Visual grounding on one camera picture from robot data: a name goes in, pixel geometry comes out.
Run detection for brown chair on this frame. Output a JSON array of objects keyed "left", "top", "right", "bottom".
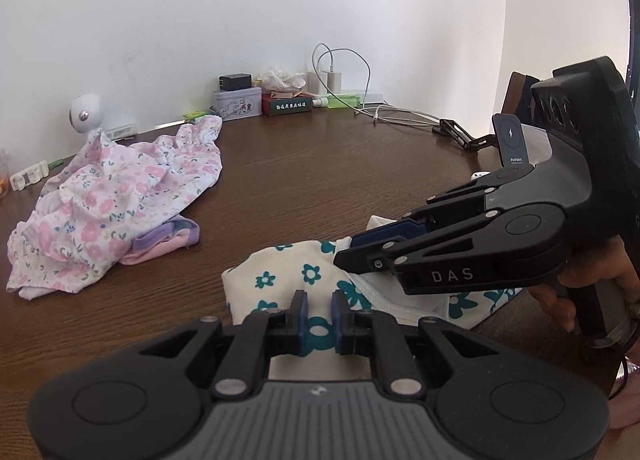
[{"left": 501, "top": 71, "right": 543, "bottom": 127}]

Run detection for black charger block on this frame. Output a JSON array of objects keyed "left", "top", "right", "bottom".
[{"left": 218, "top": 73, "right": 252, "bottom": 92}]

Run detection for black folding stand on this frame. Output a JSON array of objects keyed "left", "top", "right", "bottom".
[{"left": 431, "top": 118, "right": 497, "bottom": 151}]

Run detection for white teal-flowered dress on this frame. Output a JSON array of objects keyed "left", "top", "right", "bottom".
[{"left": 221, "top": 215, "right": 526, "bottom": 382}]

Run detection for person's right hand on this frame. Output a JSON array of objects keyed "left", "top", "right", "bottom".
[{"left": 530, "top": 235, "right": 640, "bottom": 333}]

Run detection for red tissue box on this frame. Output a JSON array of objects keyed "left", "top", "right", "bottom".
[{"left": 261, "top": 91, "right": 315, "bottom": 117}]

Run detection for pink purple-trimmed garment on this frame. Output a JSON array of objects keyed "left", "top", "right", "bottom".
[{"left": 121, "top": 217, "right": 201, "bottom": 267}]

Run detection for grey decorated tin box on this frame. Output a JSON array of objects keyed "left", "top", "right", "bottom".
[{"left": 210, "top": 86, "right": 263, "bottom": 122}]

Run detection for white power strip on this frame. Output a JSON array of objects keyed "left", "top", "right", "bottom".
[{"left": 307, "top": 88, "right": 386, "bottom": 108}]

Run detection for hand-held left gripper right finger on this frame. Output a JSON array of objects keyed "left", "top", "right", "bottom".
[{"left": 332, "top": 291, "right": 496, "bottom": 398}]

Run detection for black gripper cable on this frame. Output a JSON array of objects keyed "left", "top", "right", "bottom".
[{"left": 612, "top": 357, "right": 632, "bottom": 397}]

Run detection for black wireless charger stand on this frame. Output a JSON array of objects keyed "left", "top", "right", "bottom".
[{"left": 492, "top": 112, "right": 534, "bottom": 169}]

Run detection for green clear bottle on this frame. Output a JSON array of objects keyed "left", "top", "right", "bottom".
[{"left": 314, "top": 94, "right": 362, "bottom": 108}]

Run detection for crumpled white tissue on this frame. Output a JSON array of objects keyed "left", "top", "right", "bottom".
[{"left": 260, "top": 66, "right": 307, "bottom": 93}]

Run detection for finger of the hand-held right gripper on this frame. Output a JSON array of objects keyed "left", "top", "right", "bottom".
[
  {"left": 334, "top": 207, "right": 506, "bottom": 273},
  {"left": 351, "top": 166, "right": 538, "bottom": 248}
]

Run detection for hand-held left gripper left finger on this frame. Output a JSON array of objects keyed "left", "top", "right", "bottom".
[{"left": 140, "top": 291, "right": 308, "bottom": 398}]

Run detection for clear container orange snacks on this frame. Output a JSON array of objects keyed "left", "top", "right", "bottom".
[{"left": 0, "top": 147, "right": 12, "bottom": 198}]

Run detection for white plastic clip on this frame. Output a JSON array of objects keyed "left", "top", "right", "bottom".
[{"left": 10, "top": 162, "right": 51, "bottom": 191}]

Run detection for pink floral garment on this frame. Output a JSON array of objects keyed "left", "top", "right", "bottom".
[{"left": 6, "top": 116, "right": 223, "bottom": 301}]

